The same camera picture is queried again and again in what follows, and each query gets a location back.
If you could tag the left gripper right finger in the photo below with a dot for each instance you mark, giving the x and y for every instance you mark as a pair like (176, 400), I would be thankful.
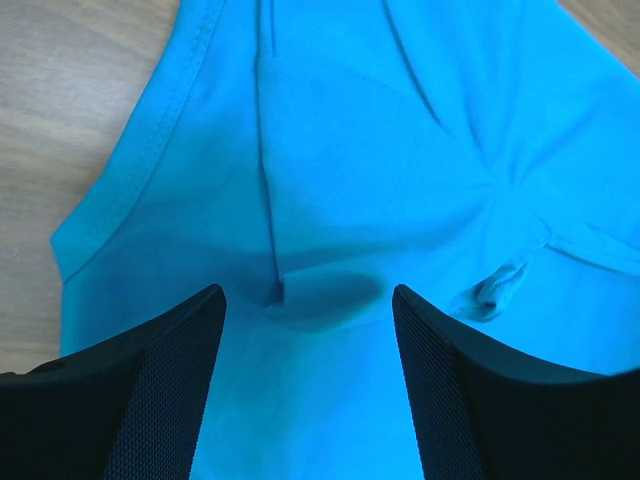
(484, 410)

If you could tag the teal t shirt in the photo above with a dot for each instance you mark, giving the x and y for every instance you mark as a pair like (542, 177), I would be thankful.
(310, 156)

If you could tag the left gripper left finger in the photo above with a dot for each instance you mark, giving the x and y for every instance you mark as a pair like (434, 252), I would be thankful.
(130, 407)

